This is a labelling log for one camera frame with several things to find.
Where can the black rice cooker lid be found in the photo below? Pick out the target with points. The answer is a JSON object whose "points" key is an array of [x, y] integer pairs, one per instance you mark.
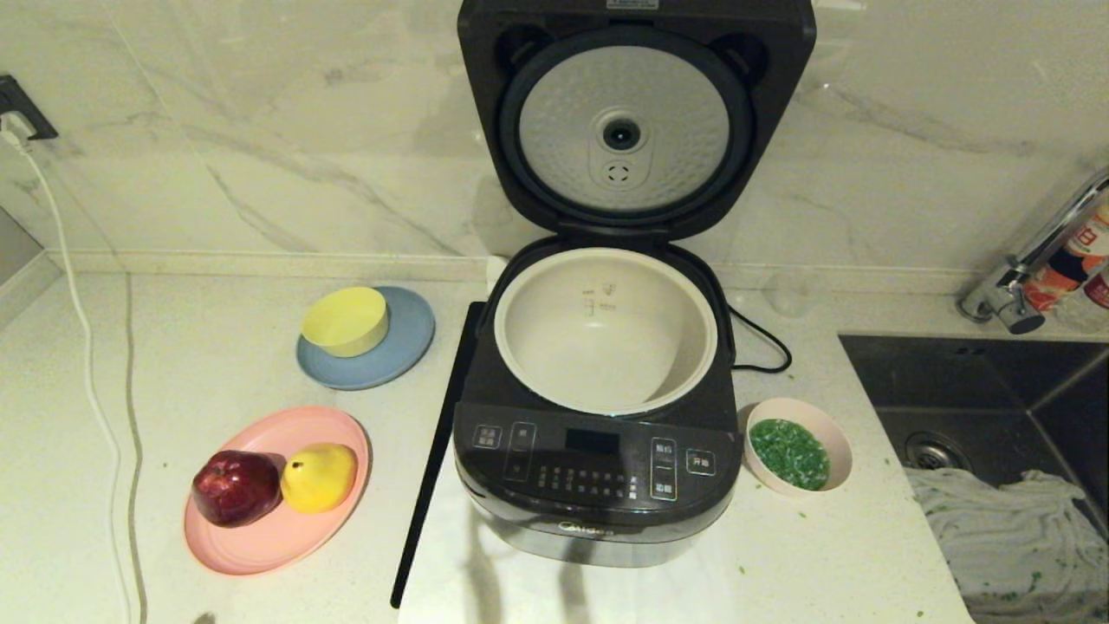
{"points": [[624, 52]]}

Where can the white inner pot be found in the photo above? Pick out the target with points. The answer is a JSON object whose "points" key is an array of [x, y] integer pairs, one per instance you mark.
{"points": [[606, 347]]}

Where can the black rice cooker body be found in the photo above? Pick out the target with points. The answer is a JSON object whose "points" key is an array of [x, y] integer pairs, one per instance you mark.
{"points": [[598, 511]]}

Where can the yellow bowl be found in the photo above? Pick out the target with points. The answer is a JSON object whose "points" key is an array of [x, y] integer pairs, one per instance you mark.
{"points": [[346, 321]]}

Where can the pink bowl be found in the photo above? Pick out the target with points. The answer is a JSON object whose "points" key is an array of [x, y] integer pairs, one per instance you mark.
{"points": [[839, 449]]}

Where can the blue plate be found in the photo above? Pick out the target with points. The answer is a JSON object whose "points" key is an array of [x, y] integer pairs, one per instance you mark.
{"points": [[403, 351]]}

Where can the green chopped bits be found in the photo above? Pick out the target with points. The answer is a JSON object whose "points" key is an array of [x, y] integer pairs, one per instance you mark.
{"points": [[788, 455]]}

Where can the yellow pear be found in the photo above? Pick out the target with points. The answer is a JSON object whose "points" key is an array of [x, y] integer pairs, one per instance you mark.
{"points": [[319, 479]]}

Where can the pink plate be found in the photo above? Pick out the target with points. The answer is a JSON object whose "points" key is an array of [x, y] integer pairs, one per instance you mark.
{"points": [[277, 546]]}

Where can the red apple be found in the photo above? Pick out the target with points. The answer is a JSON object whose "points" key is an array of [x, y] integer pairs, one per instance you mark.
{"points": [[236, 488]]}

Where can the dark steel sink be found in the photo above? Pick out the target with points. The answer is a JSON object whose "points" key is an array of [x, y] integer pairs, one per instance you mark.
{"points": [[953, 381]]}

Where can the chrome faucet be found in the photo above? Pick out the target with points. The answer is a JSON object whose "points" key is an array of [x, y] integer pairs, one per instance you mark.
{"points": [[1009, 299]]}

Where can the grey rag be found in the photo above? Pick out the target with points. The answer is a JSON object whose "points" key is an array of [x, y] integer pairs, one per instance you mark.
{"points": [[1014, 537]]}

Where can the orange red bottle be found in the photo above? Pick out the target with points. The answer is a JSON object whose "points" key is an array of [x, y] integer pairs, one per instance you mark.
{"points": [[1070, 264]]}

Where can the white plug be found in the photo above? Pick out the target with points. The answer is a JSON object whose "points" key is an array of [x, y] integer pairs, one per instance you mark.
{"points": [[15, 134]]}

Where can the black wall socket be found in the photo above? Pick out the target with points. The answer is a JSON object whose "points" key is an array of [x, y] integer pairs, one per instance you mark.
{"points": [[24, 102]]}

